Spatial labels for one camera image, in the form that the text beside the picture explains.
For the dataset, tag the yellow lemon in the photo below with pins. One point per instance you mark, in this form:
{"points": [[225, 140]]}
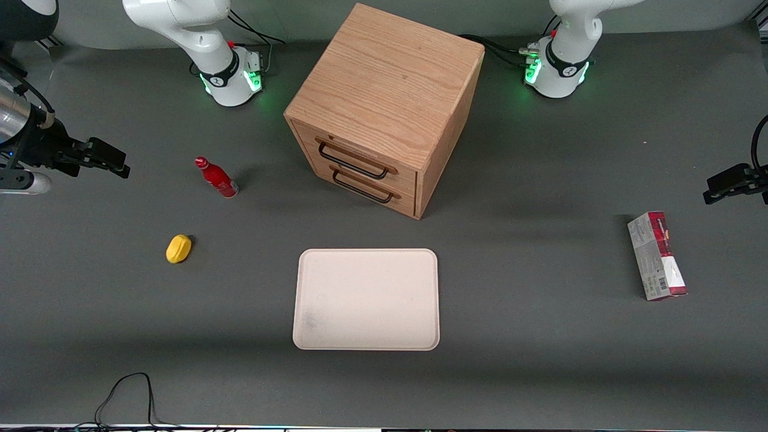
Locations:
{"points": [[178, 249]]}

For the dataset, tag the wooden drawer cabinet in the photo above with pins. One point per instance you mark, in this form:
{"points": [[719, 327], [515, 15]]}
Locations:
{"points": [[390, 84]]}

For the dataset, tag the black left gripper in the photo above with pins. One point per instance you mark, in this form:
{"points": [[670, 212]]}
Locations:
{"points": [[733, 181]]}

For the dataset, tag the grey and red carton box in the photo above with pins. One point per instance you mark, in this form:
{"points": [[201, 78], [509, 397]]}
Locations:
{"points": [[657, 258]]}

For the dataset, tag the wooden drawer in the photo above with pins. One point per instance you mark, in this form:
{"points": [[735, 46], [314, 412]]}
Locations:
{"points": [[372, 195], [354, 150]]}

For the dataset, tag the red coke bottle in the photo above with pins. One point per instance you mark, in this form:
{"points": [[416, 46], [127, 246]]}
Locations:
{"points": [[217, 178]]}

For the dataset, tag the beige rectangular tray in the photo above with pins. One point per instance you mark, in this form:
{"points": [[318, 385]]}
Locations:
{"points": [[366, 300]]}

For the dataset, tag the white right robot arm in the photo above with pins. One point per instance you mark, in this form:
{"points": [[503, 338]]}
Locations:
{"points": [[222, 66]]}

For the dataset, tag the dark grey table mat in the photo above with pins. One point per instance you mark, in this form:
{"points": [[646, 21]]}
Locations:
{"points": [[540, 336]]}

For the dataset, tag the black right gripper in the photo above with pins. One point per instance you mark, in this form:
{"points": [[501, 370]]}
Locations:
{"points": [[42, 149]]}

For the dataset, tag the aluminium frame rail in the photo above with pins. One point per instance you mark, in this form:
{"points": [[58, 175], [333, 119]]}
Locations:
{"points": [[53, 42]]}

